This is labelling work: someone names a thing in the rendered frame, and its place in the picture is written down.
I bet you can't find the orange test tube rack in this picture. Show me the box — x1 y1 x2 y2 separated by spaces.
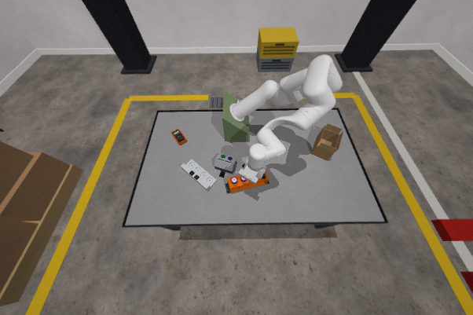
228 171 269 193

